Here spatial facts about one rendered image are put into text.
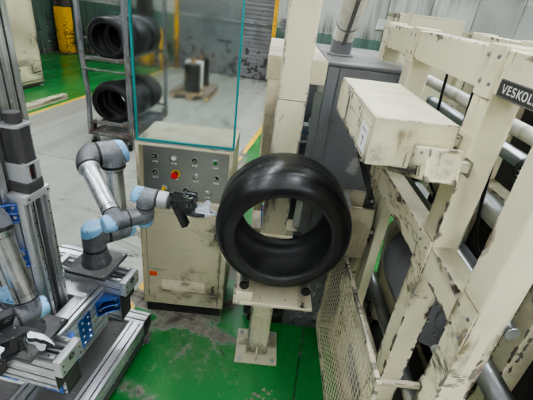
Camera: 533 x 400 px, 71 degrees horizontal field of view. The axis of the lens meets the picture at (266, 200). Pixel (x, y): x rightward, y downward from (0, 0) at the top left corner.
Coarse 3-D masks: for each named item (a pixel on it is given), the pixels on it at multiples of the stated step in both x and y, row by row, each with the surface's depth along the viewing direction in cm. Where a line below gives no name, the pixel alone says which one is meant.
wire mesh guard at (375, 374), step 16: (336, 288) 189; (352, 288) 159; (320, 304) 222; (352, 304) 158; (320, 336) 214; (368, 336) 136; (320, 352) 211; (336, 352) 176; (352, 352) 151; (368, 352) 130; (320, 368) 202; (368, 368) 131; (352, 384) 146; (368, 384) 129
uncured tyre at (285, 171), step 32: (256, 160) 158; (288, 160) 152; (224, 192) 157; (256, 192) 142; (288, 192) 142; (320, 192) 143; (224, 224) 150; (320, 224) 180; (224, 256) 161; (256, 256) 182; (288, 256) 186; (320, 256) 175
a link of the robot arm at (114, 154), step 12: (96, 144) 172; (108, 144) 174; (120, 144) 177; (108, 156) 173; (120, 156) 177; (108, 168) 177; (120, 168) 180; (108, 180) 182; (120, 180) 184; (120, 192) 186; (120, 204) 188; (132, 228) 196
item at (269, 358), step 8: (240, 336) 253; (272, 336) 256; (240, 344) 247; (240, 352) 241; (248, 352) 241; (272, 352) 244; (240, 360) 236; (248, 360) 237; (256, 360) 237; (264, 360) 238; (272, 360) 237
